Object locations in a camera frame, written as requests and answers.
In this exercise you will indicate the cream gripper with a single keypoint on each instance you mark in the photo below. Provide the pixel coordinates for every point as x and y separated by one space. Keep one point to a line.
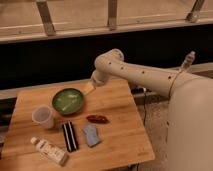
89 87

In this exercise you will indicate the white plastic bottle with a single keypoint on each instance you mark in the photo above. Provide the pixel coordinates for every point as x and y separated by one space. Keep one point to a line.
50 150

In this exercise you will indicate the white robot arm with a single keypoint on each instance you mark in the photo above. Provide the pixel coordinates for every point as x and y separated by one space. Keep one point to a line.
190 118

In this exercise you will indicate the green ceramic bowl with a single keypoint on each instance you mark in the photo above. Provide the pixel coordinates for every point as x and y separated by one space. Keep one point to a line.
68 101

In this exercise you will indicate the dark red chili pepper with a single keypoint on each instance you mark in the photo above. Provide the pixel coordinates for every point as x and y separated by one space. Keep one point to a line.
97 119

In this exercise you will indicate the blue folded cloth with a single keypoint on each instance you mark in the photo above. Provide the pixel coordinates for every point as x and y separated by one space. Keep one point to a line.
91 133

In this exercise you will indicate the black white striped block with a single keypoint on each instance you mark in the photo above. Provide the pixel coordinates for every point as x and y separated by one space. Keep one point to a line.
70 137

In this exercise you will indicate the small white figurine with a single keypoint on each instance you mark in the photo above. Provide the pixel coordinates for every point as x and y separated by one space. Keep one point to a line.
189 59

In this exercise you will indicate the left metal window bracket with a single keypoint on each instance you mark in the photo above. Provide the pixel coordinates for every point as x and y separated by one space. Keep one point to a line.
45 17

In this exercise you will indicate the metal window bracket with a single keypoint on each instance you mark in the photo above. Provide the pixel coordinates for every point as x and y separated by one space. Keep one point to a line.
45 17
112 14
193 15

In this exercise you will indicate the middle metal window bracket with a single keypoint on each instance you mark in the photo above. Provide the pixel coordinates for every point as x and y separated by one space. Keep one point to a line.
112 14

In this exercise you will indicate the right metal window bracket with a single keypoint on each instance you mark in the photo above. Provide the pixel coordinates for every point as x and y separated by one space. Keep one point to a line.
193 15

